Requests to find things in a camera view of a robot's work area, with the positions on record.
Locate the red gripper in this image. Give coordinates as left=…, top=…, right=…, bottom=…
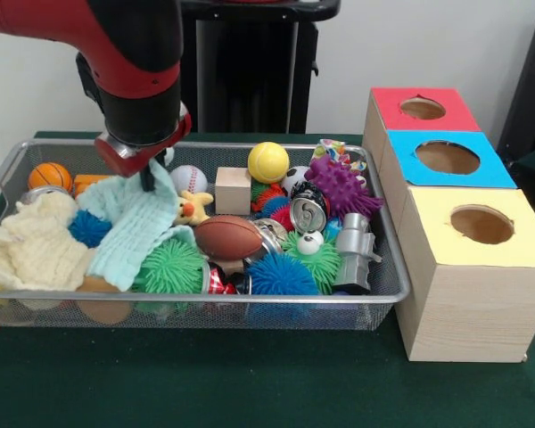
left=94, top=102, right=193, bottom=193

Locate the mint green knitted cloth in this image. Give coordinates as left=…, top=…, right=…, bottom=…
left=75, top=158, right=196, bottom=293

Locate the cream knitted cloth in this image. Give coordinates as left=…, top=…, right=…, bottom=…
left=0, top=192, right=97, bottom=291

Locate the silver toy robot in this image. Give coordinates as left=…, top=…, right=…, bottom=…
left=336, top=212, right=383, bottom=295

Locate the silver mesh bin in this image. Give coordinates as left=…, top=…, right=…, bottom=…
left=0, top=137, right=412, bottom=332

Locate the wooden three-hole box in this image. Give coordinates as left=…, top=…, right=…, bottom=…
left=362, top=86, right=535, bottom=363

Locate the white baseball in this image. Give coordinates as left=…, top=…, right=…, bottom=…
left=169, top=165, right=210, bottom=195

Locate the yellow plush duck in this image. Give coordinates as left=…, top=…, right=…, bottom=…
left=173, top=190, right=215, bottom=226

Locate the plain wooden block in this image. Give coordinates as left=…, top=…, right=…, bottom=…
left=214, top=167, right=253, bottom=215

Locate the blue spiky ball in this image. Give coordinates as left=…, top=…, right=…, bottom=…
left=67, top=209, right=113, bottom=249

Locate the green spiky toy with eyes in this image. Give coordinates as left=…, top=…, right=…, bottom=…
left=131, top=238, right=206, bottom=294

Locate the brown toy football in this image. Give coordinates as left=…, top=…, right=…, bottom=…
left=193, top=216, right=264, bottom=262

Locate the yellow ball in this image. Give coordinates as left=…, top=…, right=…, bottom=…
left=247, top=142, right=291, bottom=185

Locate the purple spiky ball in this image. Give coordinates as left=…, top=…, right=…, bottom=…
left=305, top=154, right=384, bottom=219

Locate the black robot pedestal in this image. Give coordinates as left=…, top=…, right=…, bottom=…
left=177, top=0, right=342, bottom=134

